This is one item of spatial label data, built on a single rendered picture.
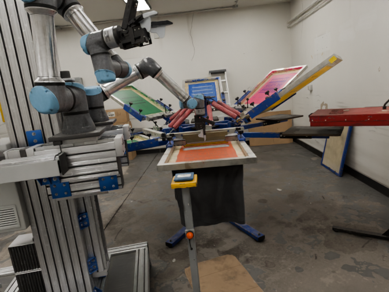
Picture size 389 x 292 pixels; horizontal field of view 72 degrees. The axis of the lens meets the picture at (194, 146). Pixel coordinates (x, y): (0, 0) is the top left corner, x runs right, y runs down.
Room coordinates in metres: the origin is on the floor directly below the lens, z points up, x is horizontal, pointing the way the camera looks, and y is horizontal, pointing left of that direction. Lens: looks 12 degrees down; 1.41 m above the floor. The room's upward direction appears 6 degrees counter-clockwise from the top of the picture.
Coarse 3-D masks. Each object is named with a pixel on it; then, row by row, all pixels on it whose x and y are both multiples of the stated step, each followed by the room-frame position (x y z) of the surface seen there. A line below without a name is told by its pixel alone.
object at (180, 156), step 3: (183, 147) 2.13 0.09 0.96; (186, 147) 2.12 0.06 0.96; (189, 147) 2.11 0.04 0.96; (180, 150) 2.03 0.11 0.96; (189, 150) 2.00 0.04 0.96; (180, 153) 1.94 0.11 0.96; (183, 153) 1.93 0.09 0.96; (177, 156) 1.84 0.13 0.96; (180, 156) 1.83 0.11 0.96; (183, 156) 1.82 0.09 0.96; (177, 159) 1.76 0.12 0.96; (180, 159) 1.75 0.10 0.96; (183, 159) 1.74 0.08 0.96; (204, 159) 1.69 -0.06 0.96
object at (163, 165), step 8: (240, 144) 1.92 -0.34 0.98; (168, 152) 1.84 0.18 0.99; (248, 152) 1.62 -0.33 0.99; (160, 160) 1.63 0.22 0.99; (200, 160) 1.54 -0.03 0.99; (208, 160) 1.52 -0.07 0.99; (216, 160) 1.51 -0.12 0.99; (224, 160) 1.51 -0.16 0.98; (232, 160) 1.50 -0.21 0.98; (240, 160) 1.50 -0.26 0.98; (248, 160) 1.50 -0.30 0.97; (256, 160) 1.50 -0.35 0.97; (160, 168) 1.53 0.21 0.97; (168, 168) 1.53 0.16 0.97; (176, 168) 1.52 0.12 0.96; (184, 168) 1.52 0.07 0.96; (192, 168) 1.52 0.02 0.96
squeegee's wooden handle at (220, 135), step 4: (208, 132) 2.11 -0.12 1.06; (212, 132) 2.10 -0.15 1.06; (216, 132) 2.10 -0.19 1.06; (220, 132) 2.09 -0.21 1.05; (224, 132) 2.09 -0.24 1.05; (184, 136) 2.11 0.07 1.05; (188, 136) 2.11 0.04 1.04; (192, 136) 2.11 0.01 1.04; (196, 136) 2.10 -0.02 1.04; (208, 136) 2.10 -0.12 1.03; (212, 136) 2.10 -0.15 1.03; (216, 136) 2.10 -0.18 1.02; (220, 136) 2.09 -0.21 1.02; (224, 136) 2.09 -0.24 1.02; (188, 140) 2.11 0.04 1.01; (192, 140) 2.11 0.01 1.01; (196, 140) 2.10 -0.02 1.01; (200, 140) 2.10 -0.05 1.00; (208, 140) 2.10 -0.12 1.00
